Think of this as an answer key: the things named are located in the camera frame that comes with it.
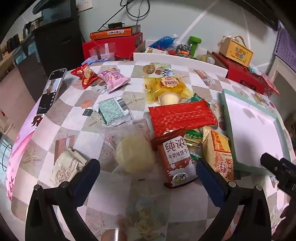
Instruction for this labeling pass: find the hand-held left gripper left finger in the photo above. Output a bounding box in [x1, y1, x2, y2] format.
[25, 158, 101, 241]

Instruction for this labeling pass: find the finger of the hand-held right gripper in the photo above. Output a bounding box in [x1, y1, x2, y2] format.
[260, 152, 296, 195]

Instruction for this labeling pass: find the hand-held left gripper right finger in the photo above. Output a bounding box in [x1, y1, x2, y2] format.
[196, 159, 272, 241]

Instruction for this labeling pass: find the cream white snack packet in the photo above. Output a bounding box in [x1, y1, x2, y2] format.
[51, 147, 88, 187]

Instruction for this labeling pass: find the yellow orange snack packet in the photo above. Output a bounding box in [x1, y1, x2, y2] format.
[202, 126, 236, 181]

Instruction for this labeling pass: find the red white biscuit packet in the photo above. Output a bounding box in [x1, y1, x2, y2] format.
[150, 130, 200, 189]

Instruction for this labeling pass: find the green white snack packet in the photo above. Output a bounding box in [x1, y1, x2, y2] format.
[185, 128, 204, 163]

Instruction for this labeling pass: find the round bun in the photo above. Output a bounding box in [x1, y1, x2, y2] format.
[104, 120, 160, 175]

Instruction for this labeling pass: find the teal-edged white board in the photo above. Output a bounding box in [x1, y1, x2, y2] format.
[219, 89, 291, 177]

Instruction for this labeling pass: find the red patterned snack packet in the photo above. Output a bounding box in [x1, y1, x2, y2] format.
[148, 101, 218, 139]

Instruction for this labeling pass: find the teal white snack packet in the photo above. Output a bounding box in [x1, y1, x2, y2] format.
[98, 96, 133, 127]

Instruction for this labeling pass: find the yellow bread packet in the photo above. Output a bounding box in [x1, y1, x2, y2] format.
[143, 76, 195, 105]

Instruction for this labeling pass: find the pink snack packet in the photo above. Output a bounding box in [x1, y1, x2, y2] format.
[97, 69, 131, 92]

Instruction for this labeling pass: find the white pudding cup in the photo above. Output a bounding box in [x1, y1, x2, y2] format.
[160, 92, 182, 105]

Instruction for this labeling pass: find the smartphone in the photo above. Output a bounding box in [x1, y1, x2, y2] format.
[36, 68, 68, 117]

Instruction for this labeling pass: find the pink red patterned box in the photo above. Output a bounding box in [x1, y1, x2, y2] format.
[258, 71, 281, 96]

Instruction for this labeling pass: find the white shelf unit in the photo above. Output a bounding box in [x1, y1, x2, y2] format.
[267, 56, 296, 130]

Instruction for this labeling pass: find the blue white box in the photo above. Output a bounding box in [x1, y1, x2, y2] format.
[81, 56, 116, 66]

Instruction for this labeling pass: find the clear plastic bottle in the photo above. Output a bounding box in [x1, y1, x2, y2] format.
[195, 54, 216, 65]

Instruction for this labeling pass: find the white foam box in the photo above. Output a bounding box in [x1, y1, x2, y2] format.
[133, 52, 229, 76]

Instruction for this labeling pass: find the clear plastic box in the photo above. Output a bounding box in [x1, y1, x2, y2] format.
[88, 42, 116, 62]

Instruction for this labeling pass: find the purple perforated basket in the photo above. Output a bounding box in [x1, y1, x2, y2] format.
[273, 25, 296, 66]

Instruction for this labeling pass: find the pile of colourful toys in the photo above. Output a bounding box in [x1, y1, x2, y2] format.
[168, 44, 192, 57]

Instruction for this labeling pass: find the green dumbbell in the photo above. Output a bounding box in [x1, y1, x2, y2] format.
[188, 36, 202, 57]

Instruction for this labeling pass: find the yellow toy box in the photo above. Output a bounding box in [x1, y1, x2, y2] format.
[144, 47, 169, 55]

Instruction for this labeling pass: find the black cabinet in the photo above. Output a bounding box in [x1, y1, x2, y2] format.
[14, 0, 85, 93]

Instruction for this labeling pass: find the orange box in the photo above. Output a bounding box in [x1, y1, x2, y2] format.
[89, 27, 134, 42]

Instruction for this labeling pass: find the blue bead bottle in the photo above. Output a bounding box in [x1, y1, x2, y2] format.
[147, 33, 179, 50]

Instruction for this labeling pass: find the electric kettle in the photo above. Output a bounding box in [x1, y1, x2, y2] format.
[23, 17, 44, 35]

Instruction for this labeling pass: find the black television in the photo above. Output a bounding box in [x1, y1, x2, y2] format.
[229, 0, 281, 31]

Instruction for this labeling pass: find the red gift box with handle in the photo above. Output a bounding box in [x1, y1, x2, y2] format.
[211, 51, 267, 95]

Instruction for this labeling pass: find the yellow carton with handle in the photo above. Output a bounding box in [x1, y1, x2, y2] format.
[218, 35, 254, 68]

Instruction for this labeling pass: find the black cable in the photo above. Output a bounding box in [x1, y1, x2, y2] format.
[97, 0, 153, 31]

